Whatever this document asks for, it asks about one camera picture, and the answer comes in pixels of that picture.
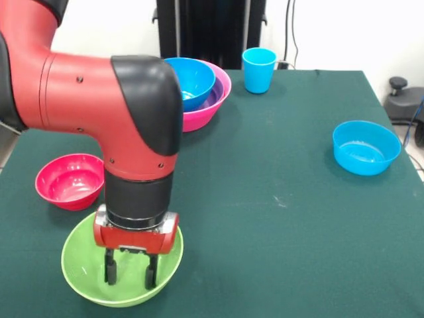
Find black hanging cable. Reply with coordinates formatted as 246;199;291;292
277;0;300;70

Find grey pedestal foot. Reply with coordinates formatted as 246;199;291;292
384;76;424;124

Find blue cable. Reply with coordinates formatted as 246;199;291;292
402;95;424;148

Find purple bowl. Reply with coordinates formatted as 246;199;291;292
193;78;226;112

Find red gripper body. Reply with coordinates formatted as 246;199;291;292
93;203;180;255

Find large blue bowl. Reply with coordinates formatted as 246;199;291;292
164;58;217;113

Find small translucent blue bowl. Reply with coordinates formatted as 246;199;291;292
332;120;402;176

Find small pink bowl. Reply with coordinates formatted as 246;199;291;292
34;153;107;211

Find blue cup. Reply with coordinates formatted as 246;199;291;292
241;47;278;94

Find large pink bowl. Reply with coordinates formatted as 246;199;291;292
181;60;233;133

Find green bowl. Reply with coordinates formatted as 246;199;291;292
61;211;185;308

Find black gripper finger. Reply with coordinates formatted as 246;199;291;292
103;247;118;286
144;252;160;291

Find dark green tablecloth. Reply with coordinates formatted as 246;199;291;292
0;68;424;318

